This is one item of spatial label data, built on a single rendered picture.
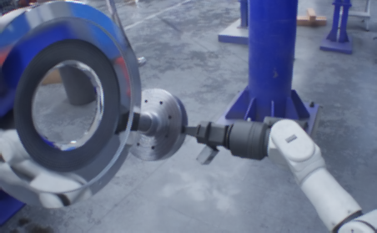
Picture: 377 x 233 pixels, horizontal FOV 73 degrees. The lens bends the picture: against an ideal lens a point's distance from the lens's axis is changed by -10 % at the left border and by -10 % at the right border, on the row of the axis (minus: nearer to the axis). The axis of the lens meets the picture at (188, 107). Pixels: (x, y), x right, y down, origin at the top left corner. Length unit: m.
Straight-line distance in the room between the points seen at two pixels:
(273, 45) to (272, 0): 0.29
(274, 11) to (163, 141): 1.25
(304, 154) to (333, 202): 0.10
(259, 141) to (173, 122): 0.24
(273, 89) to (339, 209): 1.51
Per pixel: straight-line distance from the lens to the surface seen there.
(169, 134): 0.74
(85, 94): 2.91
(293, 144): 0.59
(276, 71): 1.93
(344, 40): 4.06
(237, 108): 2.24
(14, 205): 2.12
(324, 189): 0.57
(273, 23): 1.81
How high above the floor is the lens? 1.34
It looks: 32 degrees down
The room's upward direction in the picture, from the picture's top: 6 degrees counter-clockwise
